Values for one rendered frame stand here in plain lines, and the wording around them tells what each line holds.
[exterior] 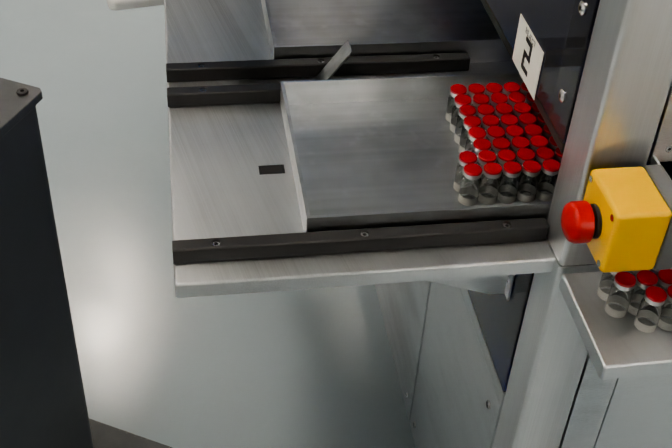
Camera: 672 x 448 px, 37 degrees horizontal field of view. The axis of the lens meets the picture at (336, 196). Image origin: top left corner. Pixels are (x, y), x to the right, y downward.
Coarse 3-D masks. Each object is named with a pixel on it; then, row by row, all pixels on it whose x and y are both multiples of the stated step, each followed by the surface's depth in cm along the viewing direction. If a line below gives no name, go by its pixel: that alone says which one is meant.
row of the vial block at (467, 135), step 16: (464, 96) 122; (448, 112) 124; (464, 112) 119; (464, 128) 118; (480, 128) 116; (464, 144) 119; (480, 144) 114; (480, 160) 112; (496, 176) 110; (480, 192) 112; (496, 192) 112
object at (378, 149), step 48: (288, 96) 126; (336, 96) 127; (384, 96) 128; (432, 96) 129; (288, 144) 119; (336, 144) 120; (384, 144) 121; (432, 144) 121; (336, 192) 113; (384, 192) 114; (432, 192) 114
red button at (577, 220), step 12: (576, 204) 93; (588, 204) 93; (564, 216) 94; (576, 216) 92; (588, 216) 92; (564, 228) 94; (576, 228) 92; (588, 228) 92; (576, 240) 93; (588, 240) 93
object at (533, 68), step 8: (520, 16) 113; (520, 24) 113; (520, 32) 113; (528, 32) 111; (520, 40) 113; (536, 40) 108; (520, 48) 114; (528, 48) 111; (536, 48) 108; (520, 56) 114; (536, 56) 109; (520, 64) 114; (528, 64) 111; (536, 64) 109; (520, 72) 114; (528, 72) 111; (536, 72) 109; (528, 80) 112; (536, 80) 109; (528, 88) 112; (536, 88) 109
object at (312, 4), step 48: (288, 0) 147; (336, 0) 148; (384, 0) 148; (432, 0) 149; (480, 0) 150; (288, 48) 131; (336, 48) 132; (384, 48) 133; (432, 48) 134; (480, 48) 135
